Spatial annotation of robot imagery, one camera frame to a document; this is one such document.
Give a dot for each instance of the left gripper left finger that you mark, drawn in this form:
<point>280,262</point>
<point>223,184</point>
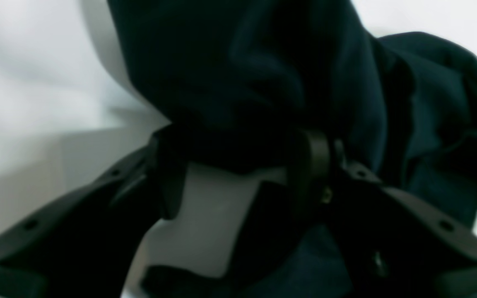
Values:
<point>82,244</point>

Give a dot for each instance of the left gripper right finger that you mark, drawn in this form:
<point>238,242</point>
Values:
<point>394,244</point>

